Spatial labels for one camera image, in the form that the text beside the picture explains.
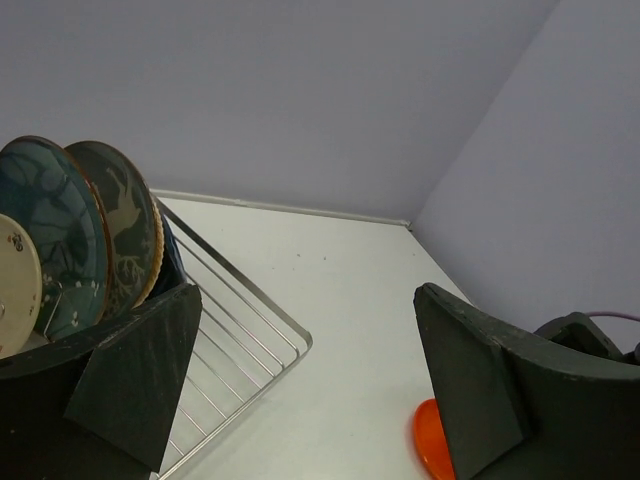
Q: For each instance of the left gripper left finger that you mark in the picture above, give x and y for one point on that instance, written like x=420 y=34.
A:
x=100 y=404

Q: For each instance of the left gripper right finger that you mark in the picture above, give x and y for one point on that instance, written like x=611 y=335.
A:
x=514 y=405

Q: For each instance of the orange round plate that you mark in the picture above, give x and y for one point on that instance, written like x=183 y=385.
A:
x=430 y=442

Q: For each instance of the cream floral round plate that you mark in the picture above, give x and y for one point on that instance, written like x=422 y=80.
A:
x=21 y=286

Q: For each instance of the dark blue leaf-shaped plate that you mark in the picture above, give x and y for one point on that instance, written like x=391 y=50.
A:
x=172 y=272

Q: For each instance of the grey deer pattern plate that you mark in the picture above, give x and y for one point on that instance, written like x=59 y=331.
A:
x=126 y=201

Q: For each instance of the teal round ceramic plate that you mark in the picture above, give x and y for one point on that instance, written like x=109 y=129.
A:
x=46 y=192

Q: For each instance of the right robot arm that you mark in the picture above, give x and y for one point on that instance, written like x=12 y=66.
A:
x=578 y=331

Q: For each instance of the wire dish rack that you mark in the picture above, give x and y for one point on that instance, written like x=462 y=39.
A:
x=245 y=345

